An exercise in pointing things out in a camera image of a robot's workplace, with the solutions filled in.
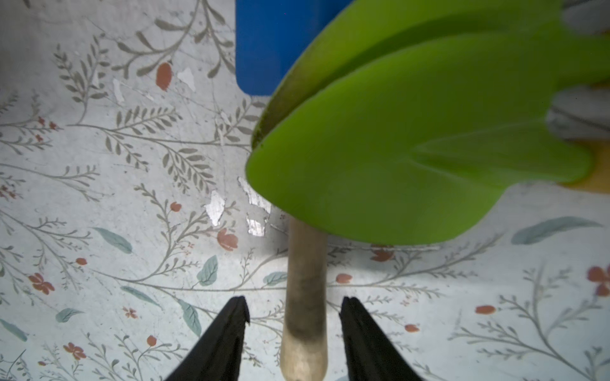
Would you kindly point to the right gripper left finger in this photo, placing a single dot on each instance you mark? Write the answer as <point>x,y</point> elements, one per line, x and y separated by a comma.
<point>217,354</point>

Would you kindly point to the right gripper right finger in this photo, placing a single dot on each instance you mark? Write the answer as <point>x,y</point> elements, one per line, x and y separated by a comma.
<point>370,356</point>

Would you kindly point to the blue shovel wooden handle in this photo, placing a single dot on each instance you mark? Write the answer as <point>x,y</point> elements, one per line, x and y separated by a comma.
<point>270,37</point>

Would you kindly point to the floral table mat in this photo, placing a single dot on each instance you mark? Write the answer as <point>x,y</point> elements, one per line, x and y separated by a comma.
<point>127,222</point>

